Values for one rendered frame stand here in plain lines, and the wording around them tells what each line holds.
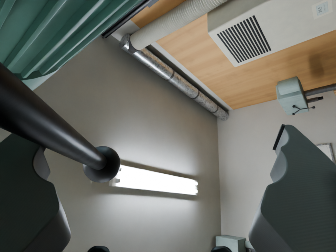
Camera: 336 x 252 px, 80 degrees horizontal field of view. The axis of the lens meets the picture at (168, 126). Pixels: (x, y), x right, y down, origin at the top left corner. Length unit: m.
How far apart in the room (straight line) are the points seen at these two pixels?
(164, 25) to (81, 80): 0.81
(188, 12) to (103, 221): 1.72
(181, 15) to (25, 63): 1.62
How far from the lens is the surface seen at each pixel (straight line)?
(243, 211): 3.22
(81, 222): 1.70
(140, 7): 1.84
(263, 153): 3.19
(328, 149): 3.07
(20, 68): 0.20
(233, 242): 3.01
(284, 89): 2.26
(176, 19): 1.79
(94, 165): 0.16
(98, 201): 1.75
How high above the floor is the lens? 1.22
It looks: 38 degrees up
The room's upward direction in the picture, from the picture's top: 104 degrees counter-clockwise
